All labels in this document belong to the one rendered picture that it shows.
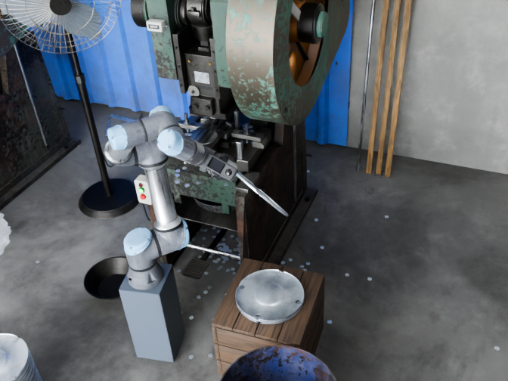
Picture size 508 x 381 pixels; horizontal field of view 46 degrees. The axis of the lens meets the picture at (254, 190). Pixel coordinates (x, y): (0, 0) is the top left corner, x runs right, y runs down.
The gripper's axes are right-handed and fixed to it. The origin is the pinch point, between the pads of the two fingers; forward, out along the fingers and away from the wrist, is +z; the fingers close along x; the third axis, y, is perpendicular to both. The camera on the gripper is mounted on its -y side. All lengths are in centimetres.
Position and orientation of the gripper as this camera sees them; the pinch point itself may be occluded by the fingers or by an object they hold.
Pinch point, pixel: (236, 173)
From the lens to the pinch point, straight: 210.6
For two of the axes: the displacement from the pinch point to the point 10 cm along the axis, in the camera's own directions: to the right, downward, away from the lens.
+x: -4.8, 8.8, 0.6
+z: 5.5, 2.5, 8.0
